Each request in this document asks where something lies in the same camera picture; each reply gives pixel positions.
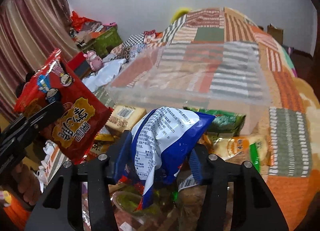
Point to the yellow pillow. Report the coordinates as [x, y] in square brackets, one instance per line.
[180, 13]

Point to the brown cardboard box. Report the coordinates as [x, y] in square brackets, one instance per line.
[276, 33]

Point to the red box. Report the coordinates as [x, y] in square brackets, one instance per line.
[76, 61]

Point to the striped brown curtain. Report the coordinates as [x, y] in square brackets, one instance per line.
[30, 31]

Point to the red cartoon snack bag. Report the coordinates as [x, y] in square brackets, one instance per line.
[83, 114]

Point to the green snack bag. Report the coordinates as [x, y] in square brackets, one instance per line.
[225, 122]

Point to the blue white snack bag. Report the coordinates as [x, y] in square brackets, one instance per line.
[161, 142]

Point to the beige rice cracker pack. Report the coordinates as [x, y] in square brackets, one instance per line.
[124, 118]

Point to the orange label rice cake pack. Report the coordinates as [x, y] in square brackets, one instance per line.
[253, 148]

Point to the pink plush toy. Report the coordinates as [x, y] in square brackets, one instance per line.
[93, 60]

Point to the clear plastic storage bin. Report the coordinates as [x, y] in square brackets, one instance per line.
[221, 76]

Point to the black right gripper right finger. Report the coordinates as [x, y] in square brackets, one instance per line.
[254, 205]

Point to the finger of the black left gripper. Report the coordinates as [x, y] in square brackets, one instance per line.
[24, 129]

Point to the green gift box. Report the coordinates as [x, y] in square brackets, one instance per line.
[104, 44]

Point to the patchwork striped bed quilt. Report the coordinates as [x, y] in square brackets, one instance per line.
[291, 121]

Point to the white plastic bag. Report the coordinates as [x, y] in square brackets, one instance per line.
[104, 76]

